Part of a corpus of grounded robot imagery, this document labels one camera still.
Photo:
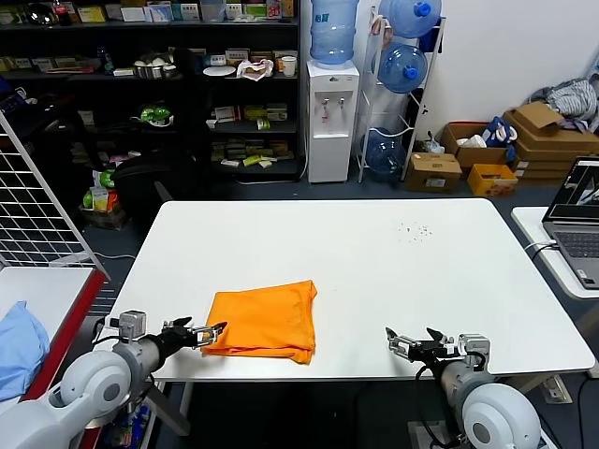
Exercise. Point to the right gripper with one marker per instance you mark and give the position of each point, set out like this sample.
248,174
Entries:
433,353

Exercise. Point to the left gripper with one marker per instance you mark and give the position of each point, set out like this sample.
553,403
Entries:
178,337

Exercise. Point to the orange t-shirt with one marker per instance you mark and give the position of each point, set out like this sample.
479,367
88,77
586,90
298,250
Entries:
262,322

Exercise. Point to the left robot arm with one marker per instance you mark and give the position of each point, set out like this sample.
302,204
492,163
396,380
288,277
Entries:
93,383

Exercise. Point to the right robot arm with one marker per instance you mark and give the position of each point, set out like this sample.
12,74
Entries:
496,411

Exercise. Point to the pile of grey clothes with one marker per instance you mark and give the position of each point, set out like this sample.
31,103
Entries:
571,98

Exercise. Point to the white floor power strip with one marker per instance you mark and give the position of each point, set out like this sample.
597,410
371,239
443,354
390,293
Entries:
421,432

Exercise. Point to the red-edged white table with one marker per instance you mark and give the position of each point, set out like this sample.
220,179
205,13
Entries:
56,299

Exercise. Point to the black office chair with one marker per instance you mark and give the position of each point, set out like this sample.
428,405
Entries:
150,182

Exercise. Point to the basket of snack packs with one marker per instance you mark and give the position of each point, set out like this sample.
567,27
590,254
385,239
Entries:
100,201

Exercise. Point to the white side table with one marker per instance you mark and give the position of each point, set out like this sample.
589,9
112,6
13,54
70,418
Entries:
529,224

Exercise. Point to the closed brown cardboard box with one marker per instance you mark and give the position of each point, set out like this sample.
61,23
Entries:
433,173

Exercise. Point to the yellow cardboard box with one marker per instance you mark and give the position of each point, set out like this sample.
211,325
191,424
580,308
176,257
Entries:
491,180

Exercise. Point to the light blue cloth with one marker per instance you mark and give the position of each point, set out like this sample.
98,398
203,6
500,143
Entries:
18,351

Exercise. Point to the grey laptop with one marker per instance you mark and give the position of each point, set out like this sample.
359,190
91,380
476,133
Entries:
578,234

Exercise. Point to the blue water bottle lying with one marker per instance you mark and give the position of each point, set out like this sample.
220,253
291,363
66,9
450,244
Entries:
400,68
384,152
409,16

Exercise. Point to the open brown cardboard box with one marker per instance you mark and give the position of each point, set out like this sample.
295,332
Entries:
477,154

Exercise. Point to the green packaged goods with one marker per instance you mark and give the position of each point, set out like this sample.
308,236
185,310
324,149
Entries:
154,114

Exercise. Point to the white bottle rack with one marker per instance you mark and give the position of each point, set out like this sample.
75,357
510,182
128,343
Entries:
421,117

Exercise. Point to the blue white bag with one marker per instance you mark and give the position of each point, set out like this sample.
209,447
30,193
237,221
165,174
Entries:
498,131

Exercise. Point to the white water dispenser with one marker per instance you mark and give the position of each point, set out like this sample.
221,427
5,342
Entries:
331,126

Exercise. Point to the black storage shelf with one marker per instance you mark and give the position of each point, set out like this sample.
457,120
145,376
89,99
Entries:
196,93

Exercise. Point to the stack of flat cardboard boxes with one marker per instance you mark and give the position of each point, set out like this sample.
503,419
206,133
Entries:
557,149

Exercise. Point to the white plate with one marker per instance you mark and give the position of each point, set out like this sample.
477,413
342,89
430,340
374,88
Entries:
218,71

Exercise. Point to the metal bowl with buns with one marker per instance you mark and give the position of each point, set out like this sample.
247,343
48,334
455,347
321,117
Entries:
152,68

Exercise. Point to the white pink plastic bag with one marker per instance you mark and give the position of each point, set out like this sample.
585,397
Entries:
252,70

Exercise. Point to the white paper cup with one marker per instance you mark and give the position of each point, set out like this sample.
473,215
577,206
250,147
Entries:
288,65

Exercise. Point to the blue water bottle upright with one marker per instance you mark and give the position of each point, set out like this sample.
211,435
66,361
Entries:
333,33

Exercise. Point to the cola bottle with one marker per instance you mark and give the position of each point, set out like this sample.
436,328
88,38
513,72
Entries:
61,11

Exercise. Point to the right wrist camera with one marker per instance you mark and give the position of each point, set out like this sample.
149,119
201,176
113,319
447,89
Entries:
473,351

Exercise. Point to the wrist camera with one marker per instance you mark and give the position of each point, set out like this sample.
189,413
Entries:
130,325
473,351

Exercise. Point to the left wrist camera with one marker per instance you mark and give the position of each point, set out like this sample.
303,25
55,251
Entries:
130,325

